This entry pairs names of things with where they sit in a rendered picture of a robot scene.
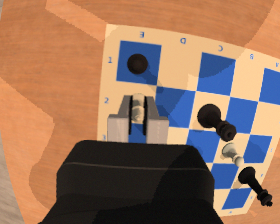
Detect white bishop chess piece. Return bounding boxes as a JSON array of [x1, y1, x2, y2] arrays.
[[132, 93, 145, 123]]

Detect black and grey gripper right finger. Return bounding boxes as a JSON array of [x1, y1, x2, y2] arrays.
[[143, 96, 169, 144]]

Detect white pawn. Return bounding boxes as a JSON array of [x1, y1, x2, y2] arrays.
[[222, 143, 244, 167]]

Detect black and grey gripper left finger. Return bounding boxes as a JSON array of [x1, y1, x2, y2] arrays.
[[107, 95, 133, 142]]

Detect blue and cream chessboard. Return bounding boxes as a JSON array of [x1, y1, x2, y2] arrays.
[[97, 24, 280, 217]]

